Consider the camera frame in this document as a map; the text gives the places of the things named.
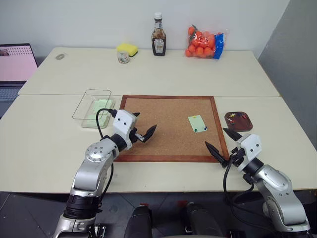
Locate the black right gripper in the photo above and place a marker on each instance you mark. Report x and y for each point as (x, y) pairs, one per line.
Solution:
(237, 158)

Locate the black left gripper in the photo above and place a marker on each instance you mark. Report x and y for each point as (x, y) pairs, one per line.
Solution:
(135, 136)

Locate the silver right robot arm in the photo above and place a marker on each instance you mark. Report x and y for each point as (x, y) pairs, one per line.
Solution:
(277, 191)

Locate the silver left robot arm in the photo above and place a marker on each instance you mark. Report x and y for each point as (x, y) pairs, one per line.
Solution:
(91, 171)

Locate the pale green paper note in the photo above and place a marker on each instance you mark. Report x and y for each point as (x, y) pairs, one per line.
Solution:
(198, 123)

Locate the brown pin tray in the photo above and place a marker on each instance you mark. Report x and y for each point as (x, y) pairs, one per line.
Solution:
(244, 124)

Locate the clear plastic container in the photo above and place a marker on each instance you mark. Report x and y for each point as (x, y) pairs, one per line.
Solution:
(85, 104)

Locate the small clear jar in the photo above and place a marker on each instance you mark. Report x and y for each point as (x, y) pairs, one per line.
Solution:
(123, 57)

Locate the yellow sponge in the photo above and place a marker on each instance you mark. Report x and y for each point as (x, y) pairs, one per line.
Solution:
(127, 48)

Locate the dark rounded shape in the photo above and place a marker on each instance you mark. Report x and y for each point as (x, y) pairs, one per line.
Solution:
(203, 220)
(138, 223)

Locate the brown sauce bottle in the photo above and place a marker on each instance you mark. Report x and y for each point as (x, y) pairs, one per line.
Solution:
(158, 39)

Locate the bag of orange balls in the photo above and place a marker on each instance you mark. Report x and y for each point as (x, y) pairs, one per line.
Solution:
(200, 44)

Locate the grey table grommet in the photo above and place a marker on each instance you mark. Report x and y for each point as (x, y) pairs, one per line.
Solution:
(60, 57)

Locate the laptop with pink screen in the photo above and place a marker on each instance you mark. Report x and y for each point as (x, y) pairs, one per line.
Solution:
(13, 67)

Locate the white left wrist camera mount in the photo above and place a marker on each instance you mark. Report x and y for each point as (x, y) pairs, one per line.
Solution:
(122, 124)

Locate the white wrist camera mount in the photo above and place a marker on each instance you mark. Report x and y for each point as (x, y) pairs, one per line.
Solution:
(122, 124)
(251, 146)

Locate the cork board with wooden frame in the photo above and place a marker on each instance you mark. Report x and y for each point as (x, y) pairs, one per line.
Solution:
(168, 129)

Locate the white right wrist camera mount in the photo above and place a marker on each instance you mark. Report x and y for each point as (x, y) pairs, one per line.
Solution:
(251, 146)

